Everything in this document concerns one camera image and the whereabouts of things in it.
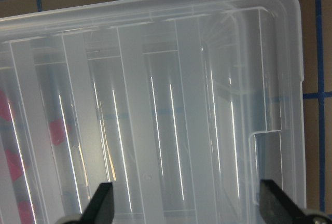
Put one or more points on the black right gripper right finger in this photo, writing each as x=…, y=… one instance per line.
x=275, y=206

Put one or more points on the clear plastic box lid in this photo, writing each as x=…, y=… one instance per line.
x=184, y=105

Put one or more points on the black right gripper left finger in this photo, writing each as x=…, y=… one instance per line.
x=101, y=208

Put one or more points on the red block under lid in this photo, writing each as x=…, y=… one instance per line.
x=58, y=132

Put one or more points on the red block upper left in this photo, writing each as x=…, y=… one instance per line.
x=5, y=110

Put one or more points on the red block lower left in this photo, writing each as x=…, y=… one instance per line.
x=15, y=165

